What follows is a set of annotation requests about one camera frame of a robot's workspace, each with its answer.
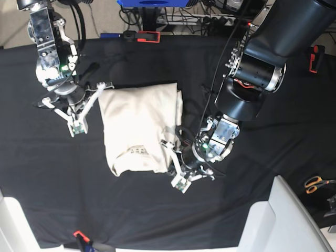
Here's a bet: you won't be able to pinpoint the black table cloth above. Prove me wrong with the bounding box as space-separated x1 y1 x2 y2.
1 45 335 250

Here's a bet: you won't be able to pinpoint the white power strip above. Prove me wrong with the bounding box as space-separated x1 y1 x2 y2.
156 13 236 26

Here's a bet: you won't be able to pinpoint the blue box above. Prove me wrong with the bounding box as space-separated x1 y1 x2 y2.
117 0 188 8

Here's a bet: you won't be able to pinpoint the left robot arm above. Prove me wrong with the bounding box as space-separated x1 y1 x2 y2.
162 1 335 193

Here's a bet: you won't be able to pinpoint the white T-shirt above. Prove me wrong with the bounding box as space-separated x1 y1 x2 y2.
98 83 183 177

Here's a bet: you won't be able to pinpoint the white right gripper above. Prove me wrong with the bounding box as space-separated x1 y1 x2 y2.
41 82 114 137

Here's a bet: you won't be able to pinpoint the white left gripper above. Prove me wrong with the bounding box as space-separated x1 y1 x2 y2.
161 140 215 194

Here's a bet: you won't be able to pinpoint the orange handled scissors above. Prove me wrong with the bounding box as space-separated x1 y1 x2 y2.
304 176 335 194

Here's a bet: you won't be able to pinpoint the red black clamp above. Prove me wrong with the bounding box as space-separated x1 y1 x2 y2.
309 45 325 74
100 30 161 44
64 230 116 252

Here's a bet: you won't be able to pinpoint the red black bottom clamp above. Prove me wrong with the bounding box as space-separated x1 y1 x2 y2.
64 230 116 252

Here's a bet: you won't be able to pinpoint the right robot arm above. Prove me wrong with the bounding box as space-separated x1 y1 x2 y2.
17 1 113 137

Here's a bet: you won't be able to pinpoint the red black top clamp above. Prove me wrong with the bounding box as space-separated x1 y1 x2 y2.
100 30 161 44

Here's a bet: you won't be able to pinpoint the red black right clamp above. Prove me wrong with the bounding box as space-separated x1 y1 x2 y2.
309 45 325 74

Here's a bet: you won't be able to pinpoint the white left side board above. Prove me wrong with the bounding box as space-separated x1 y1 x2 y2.
0 187 64 252

